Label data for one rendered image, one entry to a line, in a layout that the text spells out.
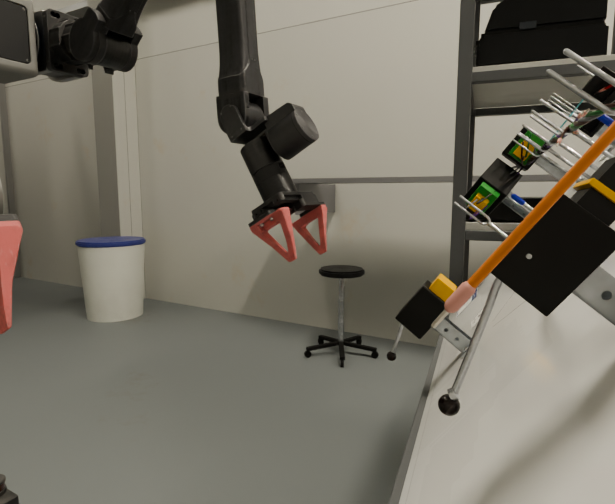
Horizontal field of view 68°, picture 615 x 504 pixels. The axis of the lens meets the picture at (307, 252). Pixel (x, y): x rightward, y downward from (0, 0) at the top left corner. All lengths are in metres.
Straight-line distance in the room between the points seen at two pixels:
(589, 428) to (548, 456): 0.03
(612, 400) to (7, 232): 0.41
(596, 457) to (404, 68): 3.41
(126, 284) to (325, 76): 2.45
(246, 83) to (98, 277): 3.68
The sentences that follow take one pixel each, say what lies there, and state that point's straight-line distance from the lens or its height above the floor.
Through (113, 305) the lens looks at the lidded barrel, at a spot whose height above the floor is 0.15.
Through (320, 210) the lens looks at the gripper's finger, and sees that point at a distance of 0.76.
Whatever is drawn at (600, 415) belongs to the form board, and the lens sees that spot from 0.30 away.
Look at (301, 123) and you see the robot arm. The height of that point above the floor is 1.24.
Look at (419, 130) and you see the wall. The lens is 3.48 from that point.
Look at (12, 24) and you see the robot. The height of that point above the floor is 1.46.
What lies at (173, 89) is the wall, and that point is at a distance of 4.85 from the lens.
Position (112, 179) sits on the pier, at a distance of 5.02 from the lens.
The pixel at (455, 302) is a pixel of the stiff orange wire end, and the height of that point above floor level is 1.10.
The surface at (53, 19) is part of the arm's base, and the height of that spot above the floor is 1.49.
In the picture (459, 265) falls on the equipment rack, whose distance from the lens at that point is 1.28.
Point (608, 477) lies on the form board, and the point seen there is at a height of 1.02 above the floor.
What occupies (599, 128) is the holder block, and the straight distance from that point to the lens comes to 0.96.
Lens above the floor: 1.14
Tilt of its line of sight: 8 degrees down
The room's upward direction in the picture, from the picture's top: straight up
